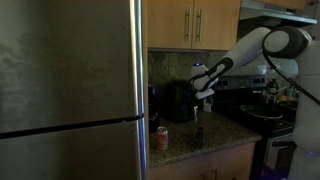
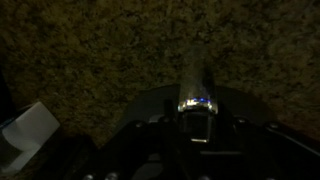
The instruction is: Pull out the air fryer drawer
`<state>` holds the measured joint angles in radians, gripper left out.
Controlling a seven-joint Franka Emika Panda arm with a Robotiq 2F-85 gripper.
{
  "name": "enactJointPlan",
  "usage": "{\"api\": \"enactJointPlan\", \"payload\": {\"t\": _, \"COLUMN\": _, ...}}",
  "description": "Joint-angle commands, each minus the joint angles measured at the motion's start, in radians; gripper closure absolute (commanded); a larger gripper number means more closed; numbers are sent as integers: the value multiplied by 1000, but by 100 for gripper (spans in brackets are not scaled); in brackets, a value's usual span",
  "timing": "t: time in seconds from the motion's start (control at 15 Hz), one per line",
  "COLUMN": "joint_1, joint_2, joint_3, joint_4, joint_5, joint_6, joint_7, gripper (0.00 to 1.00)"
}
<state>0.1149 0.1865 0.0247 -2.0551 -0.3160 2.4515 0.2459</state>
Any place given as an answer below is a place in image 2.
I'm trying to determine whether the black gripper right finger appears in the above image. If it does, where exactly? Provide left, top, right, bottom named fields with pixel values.
left=198, top=49, right=278, bottom=134

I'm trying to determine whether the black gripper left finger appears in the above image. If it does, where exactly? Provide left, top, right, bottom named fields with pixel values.
left=121, top=49, right=200, bottom=134

